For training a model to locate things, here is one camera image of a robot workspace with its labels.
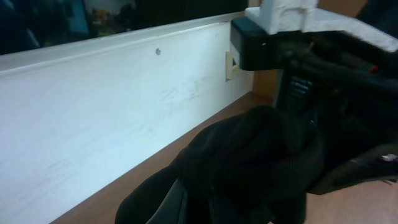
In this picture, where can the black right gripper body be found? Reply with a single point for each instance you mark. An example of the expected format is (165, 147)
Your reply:
(342, 85)

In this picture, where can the black t-shirt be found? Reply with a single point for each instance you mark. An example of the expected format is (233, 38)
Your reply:
(254, 167)

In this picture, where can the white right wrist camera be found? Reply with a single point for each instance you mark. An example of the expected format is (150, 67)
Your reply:
(276, 16)

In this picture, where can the white wall outlet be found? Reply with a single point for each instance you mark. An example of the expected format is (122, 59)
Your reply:
(231, 68)

